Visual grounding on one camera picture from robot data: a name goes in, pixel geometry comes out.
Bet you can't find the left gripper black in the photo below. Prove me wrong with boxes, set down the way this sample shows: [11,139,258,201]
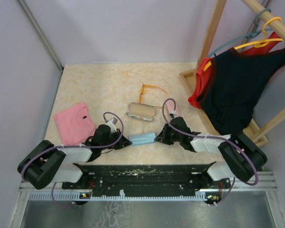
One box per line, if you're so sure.
[100,128,132,150]

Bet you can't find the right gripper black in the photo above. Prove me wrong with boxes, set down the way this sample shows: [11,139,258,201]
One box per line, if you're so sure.
[154,123,182,145]

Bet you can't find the pink glasses case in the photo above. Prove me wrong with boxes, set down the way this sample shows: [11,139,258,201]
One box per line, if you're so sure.
[165,100,181,116]

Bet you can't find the newspaper print glasses case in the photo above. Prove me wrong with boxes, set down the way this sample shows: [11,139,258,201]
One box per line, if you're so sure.
[126,102,156,121]

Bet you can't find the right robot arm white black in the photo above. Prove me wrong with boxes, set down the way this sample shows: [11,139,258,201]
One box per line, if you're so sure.
[154,116,267,188]

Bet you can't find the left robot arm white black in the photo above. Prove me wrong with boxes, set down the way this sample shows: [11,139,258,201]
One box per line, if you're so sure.
[17,123,132,190]

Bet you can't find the orange sunglasses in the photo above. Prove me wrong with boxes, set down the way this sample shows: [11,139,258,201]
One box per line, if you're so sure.
[138,84,168,108]

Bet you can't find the pink folded garment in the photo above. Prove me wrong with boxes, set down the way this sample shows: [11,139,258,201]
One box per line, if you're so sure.
[54,102,96,145]

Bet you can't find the red tank top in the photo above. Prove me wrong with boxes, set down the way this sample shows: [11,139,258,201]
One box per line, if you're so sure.
[188,41,280,109]

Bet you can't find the wooden clothes rack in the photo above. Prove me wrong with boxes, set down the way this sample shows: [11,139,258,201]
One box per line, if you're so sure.
[181,0,285,147]

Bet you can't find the navy tank top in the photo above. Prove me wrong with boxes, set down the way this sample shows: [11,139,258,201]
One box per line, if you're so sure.
[199,48,285,135]

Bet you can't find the teal hanger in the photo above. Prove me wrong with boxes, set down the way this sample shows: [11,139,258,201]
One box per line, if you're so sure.
[207,8,271,57]

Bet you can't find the yellow hanger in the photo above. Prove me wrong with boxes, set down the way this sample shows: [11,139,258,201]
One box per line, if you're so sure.
[203,16,284,71]

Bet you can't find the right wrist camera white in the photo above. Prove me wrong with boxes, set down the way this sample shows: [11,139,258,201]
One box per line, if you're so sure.
[169,111,178,119]

